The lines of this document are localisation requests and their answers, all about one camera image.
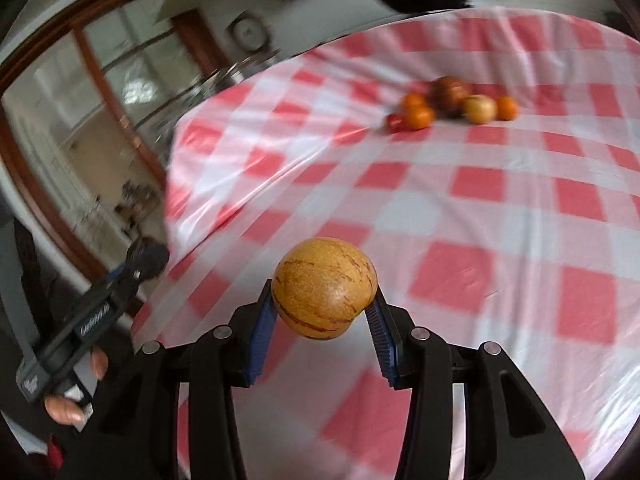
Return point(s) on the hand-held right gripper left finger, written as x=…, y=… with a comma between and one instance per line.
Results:
x=260, y=345

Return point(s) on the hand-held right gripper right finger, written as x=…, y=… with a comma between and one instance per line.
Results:
x=382, y=350

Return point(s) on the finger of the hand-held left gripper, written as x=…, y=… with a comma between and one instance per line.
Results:
x=125, y=282

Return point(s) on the yellow striped pepino melon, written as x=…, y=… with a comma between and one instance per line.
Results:
x=322, y=285

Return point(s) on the large brown round fruit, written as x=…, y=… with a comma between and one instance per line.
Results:
x=450, y=94

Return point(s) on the orange tangerine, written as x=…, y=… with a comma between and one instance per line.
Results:
x=419, y=117
x=506, y=108
x=414, y=100

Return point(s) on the person's left hand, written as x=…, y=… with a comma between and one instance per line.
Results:
x=64, y=408

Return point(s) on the red white checked tablecloth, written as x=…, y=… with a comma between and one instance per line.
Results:
x=450, y=240

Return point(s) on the small red tomato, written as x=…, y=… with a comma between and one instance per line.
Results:
x=394, y=122

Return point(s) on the cream round fruit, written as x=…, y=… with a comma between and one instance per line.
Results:
x=479, y=109

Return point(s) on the round grey appliance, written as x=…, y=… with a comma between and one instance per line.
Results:
x=248, y=32

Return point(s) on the brown wooden door frame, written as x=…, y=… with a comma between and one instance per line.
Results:
x=197, y=40

